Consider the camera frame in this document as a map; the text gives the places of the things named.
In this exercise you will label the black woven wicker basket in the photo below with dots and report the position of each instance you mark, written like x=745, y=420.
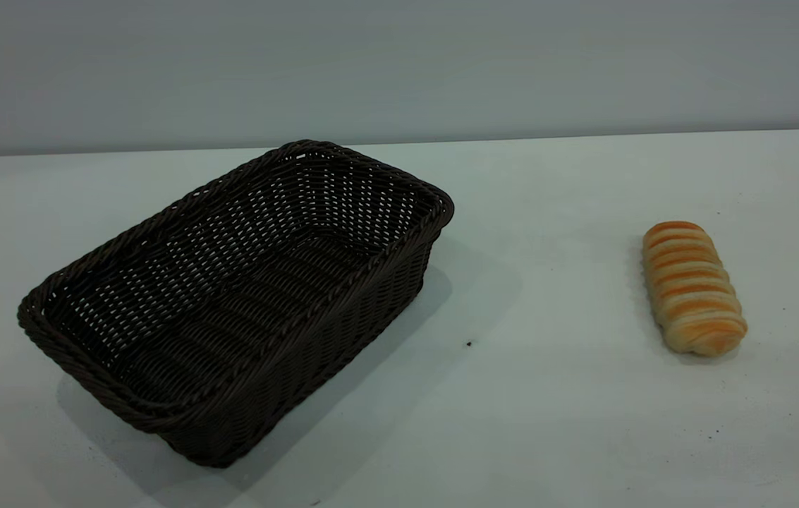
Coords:
x=244, y=310

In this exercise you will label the striped orange bread roll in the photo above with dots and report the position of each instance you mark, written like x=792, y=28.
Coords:
x=692, y=289

